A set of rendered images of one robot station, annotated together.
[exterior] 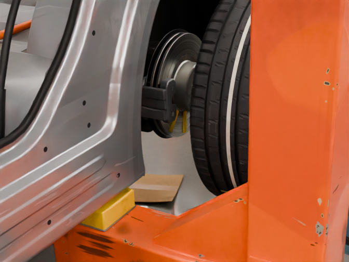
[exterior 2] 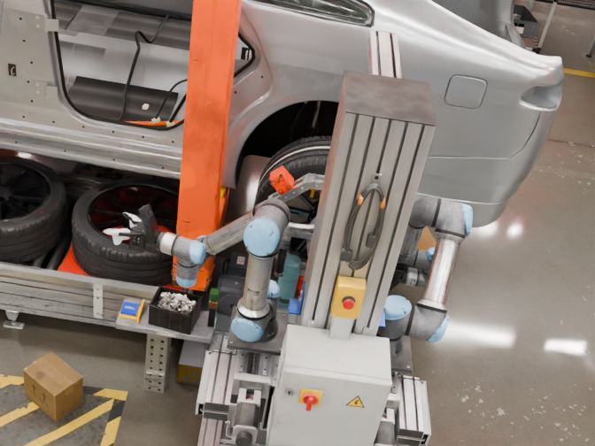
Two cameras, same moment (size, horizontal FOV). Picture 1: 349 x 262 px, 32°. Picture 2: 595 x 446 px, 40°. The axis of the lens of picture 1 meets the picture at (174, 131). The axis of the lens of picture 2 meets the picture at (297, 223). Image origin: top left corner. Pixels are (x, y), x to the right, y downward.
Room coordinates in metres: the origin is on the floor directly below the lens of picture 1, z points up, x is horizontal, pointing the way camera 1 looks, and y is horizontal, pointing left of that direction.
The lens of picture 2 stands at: (-0.11, -2.90, 3.10)
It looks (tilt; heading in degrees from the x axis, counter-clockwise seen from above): 37 degrees down; 57
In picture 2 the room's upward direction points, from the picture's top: 10 degrees clockwise
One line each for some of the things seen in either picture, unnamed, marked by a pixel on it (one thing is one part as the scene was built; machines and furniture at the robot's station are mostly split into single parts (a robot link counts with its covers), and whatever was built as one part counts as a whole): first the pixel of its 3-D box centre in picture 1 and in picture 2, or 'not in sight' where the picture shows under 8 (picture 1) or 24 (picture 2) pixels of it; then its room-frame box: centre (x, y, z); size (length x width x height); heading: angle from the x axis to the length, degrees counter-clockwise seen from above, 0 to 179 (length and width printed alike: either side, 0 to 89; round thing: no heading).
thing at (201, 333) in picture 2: not in sight; (166, 320); (0.91, -0.39, 0.44); 0.43 x 0.17 x 0.03; 149
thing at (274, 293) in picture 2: not in sight; (263, 298); (1.08, -0.91, 0.98); 0.13 x 0.12 x 0.14; 46
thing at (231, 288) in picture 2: not in sight; (236, 288); (1.39, -0.11, 0.26); 0.42 x 0.18 x 0.35; 59
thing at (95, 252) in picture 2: not in sight; (138, 231); (1.00, 0.31, 0.39); 0.66 x 0.66 x 0.24
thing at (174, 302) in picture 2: not in sight; (174, 309); (0.93, -0.41, 0.51); 0.20 x 0.14 x 0.13; 141
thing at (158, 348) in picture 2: not in sight; (158, 354); (0.88, -0.38, 0.21); 0.10 x 0.10 x 0.42; 59
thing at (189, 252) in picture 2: not in sight; (189, 250); (0.80, -0.82, 1.21); 0.11 x 0.08 x 0.09; 136
